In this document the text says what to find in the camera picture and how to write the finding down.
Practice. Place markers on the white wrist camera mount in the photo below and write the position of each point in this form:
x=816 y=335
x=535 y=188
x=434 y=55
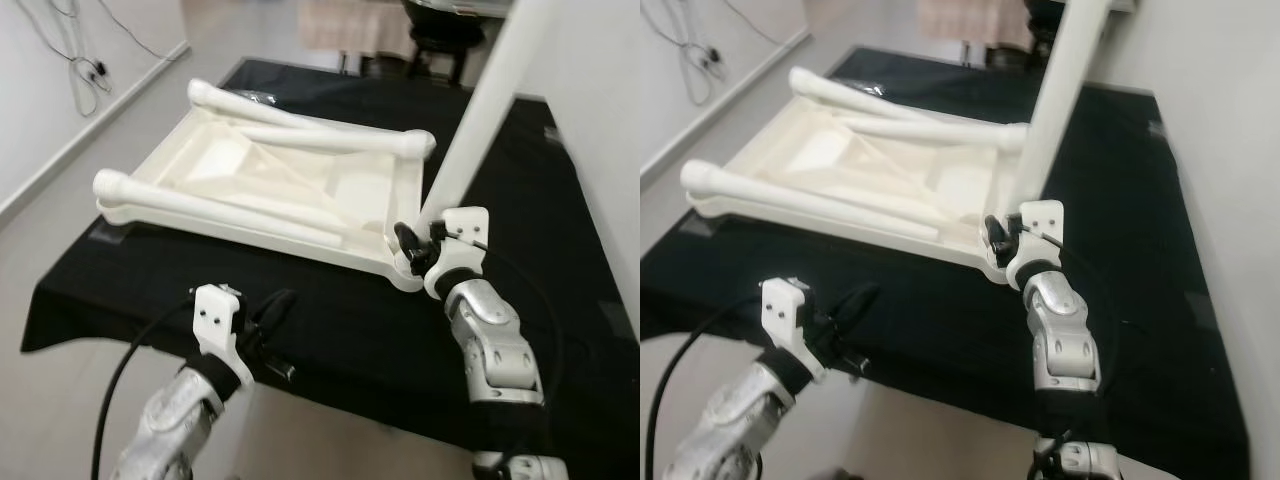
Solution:
x=465 y=225
x=780 y=305
x=1042 y=220
x=213 y=315

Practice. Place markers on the beige cloth covered table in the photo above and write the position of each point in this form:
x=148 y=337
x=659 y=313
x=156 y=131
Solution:
x=970 y=20
x=350 y=25

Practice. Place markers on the black tablecloth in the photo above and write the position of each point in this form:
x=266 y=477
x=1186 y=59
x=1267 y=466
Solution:
x=950 y=330
x=350 y=320

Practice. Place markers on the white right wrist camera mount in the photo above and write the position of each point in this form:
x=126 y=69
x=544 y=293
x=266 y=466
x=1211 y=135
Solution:
x=465 y=225
x=1042 y=220

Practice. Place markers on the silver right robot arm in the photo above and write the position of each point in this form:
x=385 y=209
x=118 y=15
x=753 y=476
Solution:
x=1060 y=330
x=490 y=340

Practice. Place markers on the clear tape strip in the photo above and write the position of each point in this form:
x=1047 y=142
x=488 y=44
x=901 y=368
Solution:
x=270 y=96
x=870 y=88

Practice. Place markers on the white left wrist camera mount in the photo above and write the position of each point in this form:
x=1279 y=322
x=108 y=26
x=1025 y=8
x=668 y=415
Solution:
x=780 y=305
x=213 y=315

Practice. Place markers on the white plastic children table top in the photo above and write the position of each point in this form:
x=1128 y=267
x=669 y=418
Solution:
x=250 y=165
x=830 y=160

